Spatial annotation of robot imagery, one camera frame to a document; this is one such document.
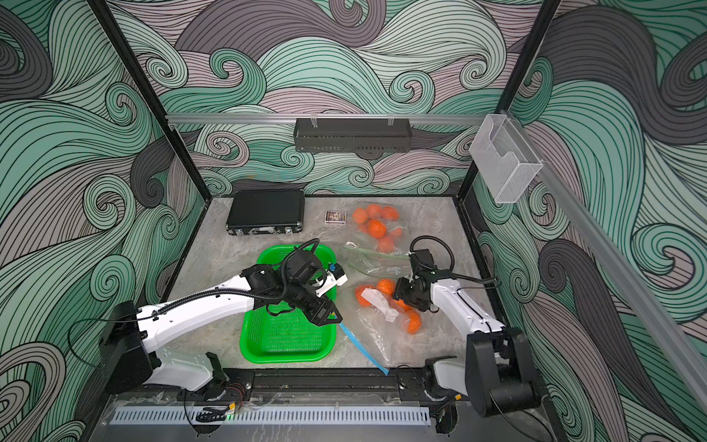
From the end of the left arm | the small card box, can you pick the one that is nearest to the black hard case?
the small card box

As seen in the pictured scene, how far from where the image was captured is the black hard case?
1057 millimetres

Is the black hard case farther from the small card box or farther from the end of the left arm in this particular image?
the end of the left arm
